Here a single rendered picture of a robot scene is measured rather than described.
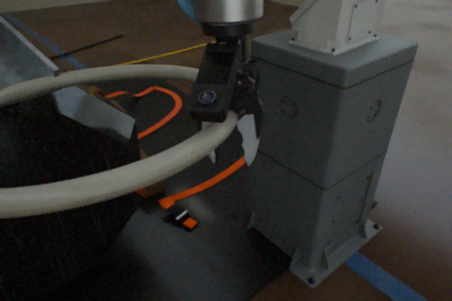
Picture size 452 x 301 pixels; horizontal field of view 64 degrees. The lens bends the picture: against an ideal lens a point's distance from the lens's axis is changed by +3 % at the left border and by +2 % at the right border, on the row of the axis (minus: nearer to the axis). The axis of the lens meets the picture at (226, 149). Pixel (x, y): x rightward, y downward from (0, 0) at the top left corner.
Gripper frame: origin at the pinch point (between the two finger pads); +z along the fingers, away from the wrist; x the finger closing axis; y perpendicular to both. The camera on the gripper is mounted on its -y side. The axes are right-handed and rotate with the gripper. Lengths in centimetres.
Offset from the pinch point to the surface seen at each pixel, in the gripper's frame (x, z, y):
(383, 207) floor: -50, 85, 108
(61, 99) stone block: 59, 8, 39
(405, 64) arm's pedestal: -41, 7, 82
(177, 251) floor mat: 39, 81, 57
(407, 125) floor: -77, 81, 200
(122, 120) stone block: 51, 21, 55
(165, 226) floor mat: 48, 80, 70
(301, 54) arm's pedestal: -8, 0, 65
